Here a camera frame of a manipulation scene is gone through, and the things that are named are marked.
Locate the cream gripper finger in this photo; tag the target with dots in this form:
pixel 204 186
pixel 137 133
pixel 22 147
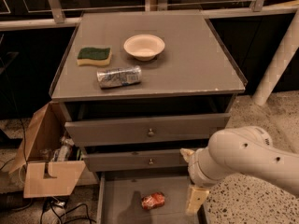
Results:
pixel 195 198
pixel 187 154

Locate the red coke can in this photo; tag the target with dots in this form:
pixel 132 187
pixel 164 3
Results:
pixel 152 201

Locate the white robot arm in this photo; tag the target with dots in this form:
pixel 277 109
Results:
pixel 247 150

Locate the grey top drawer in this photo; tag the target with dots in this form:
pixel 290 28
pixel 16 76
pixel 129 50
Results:
pixel 102 132

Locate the grey drawer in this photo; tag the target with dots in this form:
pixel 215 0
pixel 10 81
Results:
pixel 134 160
pixel 121 192
pixel 102 132

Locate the grey bottom drawer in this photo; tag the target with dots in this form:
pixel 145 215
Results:
pixel 121 192

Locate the grey middle drawer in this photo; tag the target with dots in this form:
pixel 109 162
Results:
pixel 134 160

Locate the grey drawer cabinet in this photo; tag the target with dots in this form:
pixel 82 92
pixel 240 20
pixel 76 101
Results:
pixel 135 89

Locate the silver blue crushed can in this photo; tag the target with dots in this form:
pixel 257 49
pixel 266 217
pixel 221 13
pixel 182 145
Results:
pixel 119 77

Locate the white paper bowl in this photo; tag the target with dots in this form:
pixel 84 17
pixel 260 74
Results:
pixel 144 47

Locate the plastic bottle in box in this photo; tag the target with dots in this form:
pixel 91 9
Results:
pixel 63 153

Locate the green yellow sponge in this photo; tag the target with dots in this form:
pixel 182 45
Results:
pixel 94 56

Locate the brown cardboard box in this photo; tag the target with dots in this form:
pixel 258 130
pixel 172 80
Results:
pixel 43 177

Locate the metal window railing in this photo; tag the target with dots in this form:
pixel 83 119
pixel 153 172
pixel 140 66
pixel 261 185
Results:
pixel 42 14

